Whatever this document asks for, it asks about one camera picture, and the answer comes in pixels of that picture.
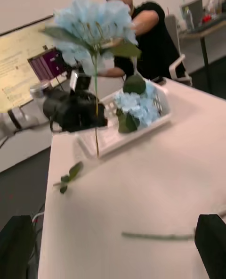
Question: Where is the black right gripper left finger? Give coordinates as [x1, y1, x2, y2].
[0, 214, 36, 279]

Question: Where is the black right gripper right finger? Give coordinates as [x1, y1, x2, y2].
[194, 213, 226, 279]

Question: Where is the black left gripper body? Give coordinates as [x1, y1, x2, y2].
[42, 88, 108, 134]

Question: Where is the pale blue artificial flower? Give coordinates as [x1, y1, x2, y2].
[114, 92, 143, 134]
[122, 74, 163, 129]
[40, 0, 142, 160]

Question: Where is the shallow white plastic box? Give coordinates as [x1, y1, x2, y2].
[74, 78, 172, 159]

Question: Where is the red artificial rose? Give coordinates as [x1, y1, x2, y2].
[121, 231, 196, 241]

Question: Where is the loose green leaf twig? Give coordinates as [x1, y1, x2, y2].
[52, 161, 84, 194]

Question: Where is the large screen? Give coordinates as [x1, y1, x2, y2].
[0, 15, 73, 114]

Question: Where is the person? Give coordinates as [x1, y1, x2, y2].
[97, 0, 186, 82]

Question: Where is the white office chair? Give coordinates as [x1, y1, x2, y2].
[164, 14, 193, 87]

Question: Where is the clear plastic bottle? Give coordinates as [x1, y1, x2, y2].
[183, 5, 195, 32]

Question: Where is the wooden desk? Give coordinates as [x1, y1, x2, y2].
[178, 16, 226, 74]

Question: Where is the grey laptop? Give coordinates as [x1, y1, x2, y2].
[180, 0, 204, 25]

